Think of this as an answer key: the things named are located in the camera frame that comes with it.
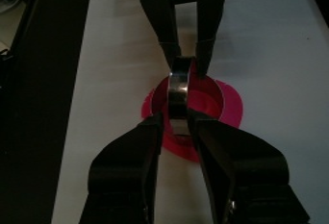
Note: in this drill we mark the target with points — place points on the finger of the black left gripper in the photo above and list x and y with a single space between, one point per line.
161 10
210 10

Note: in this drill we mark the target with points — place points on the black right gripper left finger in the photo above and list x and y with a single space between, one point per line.
119 176

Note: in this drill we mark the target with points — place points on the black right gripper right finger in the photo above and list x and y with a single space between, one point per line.
248 176

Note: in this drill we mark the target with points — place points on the white cutting mat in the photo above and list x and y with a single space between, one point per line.
119 74

